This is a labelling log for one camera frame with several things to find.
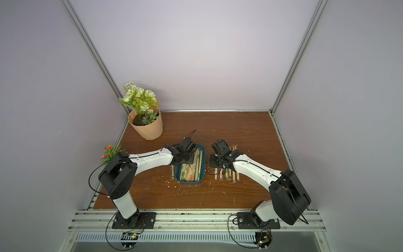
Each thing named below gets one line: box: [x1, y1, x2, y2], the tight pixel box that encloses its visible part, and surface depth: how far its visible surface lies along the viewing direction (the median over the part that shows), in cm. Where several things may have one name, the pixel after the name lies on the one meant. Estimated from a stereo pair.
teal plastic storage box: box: [174, 143, 207, 185], surface depth 89 cm
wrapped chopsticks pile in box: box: [179, 148, 203, 182], surface depth 89 cm
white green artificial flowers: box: [118, 81, 163, 123], surface depth 91 cm
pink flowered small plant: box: [99, 142, 129, 165], surface depth 85 cm
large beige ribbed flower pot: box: [128, 109, 164, 141], surface depth 97 cm
